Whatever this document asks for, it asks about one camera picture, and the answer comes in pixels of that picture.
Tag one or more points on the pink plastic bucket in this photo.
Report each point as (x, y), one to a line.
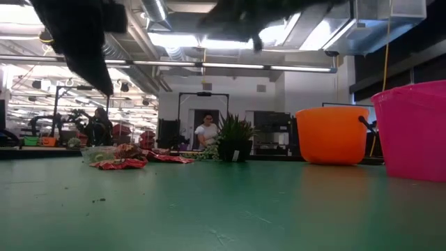
(414, 139)

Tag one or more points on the black background rig frame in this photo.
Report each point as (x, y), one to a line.
(203, 93)
(54, 115)

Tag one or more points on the orange pumpkin face bucket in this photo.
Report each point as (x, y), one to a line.
(331, 139)

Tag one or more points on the small potted artificial plant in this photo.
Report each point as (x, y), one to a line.
(235, 150)

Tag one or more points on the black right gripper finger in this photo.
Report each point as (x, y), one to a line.
(230, 24)

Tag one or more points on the person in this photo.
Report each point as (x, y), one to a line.
(208, 134)
(99, 129)

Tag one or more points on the black shelving unit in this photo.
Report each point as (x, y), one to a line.
(273, 129)

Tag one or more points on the black background robot arm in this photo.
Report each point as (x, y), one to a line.
(52, 120)

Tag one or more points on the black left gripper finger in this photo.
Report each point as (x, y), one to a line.
(83, 42)

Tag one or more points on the red Skittles pack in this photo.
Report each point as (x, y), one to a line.
(170, 159)
(118, 164)

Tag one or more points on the green clear wrapped candy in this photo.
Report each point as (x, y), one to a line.
(97, 155)

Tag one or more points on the long ceiling light bar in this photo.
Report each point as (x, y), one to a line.
(230, 65)

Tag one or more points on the small orange background bucket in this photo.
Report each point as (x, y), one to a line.
(48, 141)

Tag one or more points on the black equipment cabinet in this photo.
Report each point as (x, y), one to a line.
(169, 134)

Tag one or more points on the red background bag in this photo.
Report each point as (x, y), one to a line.
(147, 137)
(121, 130)

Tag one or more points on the small green background bucket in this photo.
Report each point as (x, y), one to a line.
(30, 141)

